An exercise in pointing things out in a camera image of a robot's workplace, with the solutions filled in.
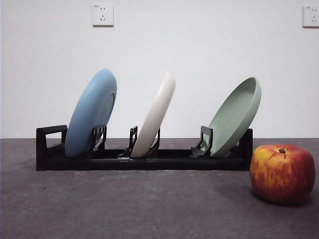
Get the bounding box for blue plate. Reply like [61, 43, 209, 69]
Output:
[64, 68, 118, 158]

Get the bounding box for red yellow apple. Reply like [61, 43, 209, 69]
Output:
[249, 144, 316, 206]

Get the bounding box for white plate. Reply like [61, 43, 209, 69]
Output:
[131, 72, 176, 158]

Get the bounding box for black plate rack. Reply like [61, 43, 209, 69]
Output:
[36, 124, 254, 172]

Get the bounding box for green plate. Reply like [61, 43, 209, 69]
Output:
[208, 76, 262, 158]

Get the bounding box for white wall socket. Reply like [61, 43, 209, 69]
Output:
[302, 5, 319, 28]
[92, 3, 115, 27]

